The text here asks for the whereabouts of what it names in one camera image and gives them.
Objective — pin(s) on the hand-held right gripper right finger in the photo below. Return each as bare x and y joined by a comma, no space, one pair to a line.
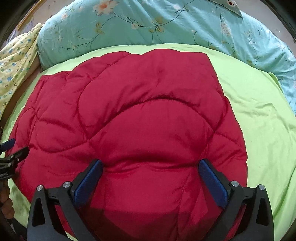
212,183

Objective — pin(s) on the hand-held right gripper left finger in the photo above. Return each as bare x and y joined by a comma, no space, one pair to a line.
89,183

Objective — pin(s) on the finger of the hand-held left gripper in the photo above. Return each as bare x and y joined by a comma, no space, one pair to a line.
19,153
9,144

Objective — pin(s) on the red quilted jacket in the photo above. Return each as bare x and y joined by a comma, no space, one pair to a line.
138,115

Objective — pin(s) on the person's left hand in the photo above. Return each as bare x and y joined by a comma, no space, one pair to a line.
5,199

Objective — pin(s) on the green bed sheet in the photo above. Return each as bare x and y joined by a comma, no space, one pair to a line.
254,127

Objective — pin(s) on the yellow printed blanket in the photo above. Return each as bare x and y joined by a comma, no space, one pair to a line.
16,60

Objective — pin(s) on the teal floral quilt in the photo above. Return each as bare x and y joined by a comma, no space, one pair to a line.
161,20

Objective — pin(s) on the white floral pillow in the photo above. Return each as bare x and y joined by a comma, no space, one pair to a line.
231,4

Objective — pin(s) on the gold framed wall picture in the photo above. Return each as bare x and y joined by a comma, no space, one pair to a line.
25,19

